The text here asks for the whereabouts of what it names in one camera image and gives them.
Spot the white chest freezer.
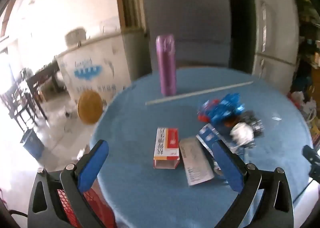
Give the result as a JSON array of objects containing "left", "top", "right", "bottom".
[{"left": 55, "top": 32, "right": 140, "bottom": 105}]

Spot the blue bin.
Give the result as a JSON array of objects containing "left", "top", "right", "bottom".
[{"left": 20, "top": 128, "right": 45, "bottom": 160}]

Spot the dark wooden chair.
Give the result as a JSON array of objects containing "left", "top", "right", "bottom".
[{"left": 0, "top": 86, "right": 48, "bottom": 129}]

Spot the white thin stick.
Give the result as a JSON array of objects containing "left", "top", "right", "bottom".
[{"left": 145, "top": 81, "right": 254, "bottom": 106}]

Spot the pile of plastic bags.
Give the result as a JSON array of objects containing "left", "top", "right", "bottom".
[{"left": 287, "top": 91, "right": 318, "bottom": 124}]

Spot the red plastic basket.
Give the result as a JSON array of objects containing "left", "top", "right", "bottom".
[{"left": 56, "top": 185, "right": 117, "bottom": 228}]

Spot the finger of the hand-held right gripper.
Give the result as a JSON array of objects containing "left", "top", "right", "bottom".
[
  {"left": 309, "top": 165, "right": 320, "bottom": 181},
  {"left": 302, "top": 144, "right": 320, "bottom": 165}
]

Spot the yellow stool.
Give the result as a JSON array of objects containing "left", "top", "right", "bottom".
[{"left": 77, "top": 90, "right": 103, "bottom": 126}]

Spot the purple bottle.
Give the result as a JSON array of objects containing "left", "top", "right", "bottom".
[{"left": 155, "top": 34, "right": 177, "bottom": 96}]

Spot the grey refrigerator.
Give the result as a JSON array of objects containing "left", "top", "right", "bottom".
[{"left": 139, "top": 0, "right": 233, "bottom": 79}]

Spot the shelf of goods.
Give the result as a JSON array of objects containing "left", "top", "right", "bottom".
[{"left": 290, "top": 0, "right": 320, "bottom": 144}]

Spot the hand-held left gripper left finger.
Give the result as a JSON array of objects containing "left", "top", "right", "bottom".
[{"left": 27, "top": 140, "right": 118, "bottom": 228}]

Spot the thin black cable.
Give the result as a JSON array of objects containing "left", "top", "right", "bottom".
[{"left": 7, "top": 208, "right": 28, "bottom": 218}]

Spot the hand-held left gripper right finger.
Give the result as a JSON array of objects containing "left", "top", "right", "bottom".
[{"left": 212, "top": 140, "right": 295, "bottom": 228}]

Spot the white paper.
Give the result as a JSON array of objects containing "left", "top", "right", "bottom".
[{"left": 229, "top": 122, "right": 256, "bottom": 147}]

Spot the black plastic bag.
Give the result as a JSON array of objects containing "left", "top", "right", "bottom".
[{"left": 235, "top": 110, "right": 264, "bottom": 139}]

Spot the red and white medicine box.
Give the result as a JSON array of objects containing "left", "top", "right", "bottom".
[{"left": 153, "top": 127, "right": 181, "bottom": 170}]

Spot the dark wooden table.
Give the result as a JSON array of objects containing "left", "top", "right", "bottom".
[{"left": 26, "top": 61, "right": 67, "bottom": 101}]

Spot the red wrapper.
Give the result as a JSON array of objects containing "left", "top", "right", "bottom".
[{"left": 197, "top": 104, "right": 213, "bottom": 123}]

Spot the silver refrigerator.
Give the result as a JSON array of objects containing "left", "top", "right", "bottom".
[{"left": 250, "top": 0, "right": 300, "bottom": 94}]

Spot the blue plastic bag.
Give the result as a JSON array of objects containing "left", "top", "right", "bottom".
[{"left": 200, "top": 93, "right": 245, "bottom": 126}]

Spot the blue foil blister pack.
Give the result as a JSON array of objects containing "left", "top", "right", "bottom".
[{"left": 196, "top": 123, "right": 247, "bottom": 176}]

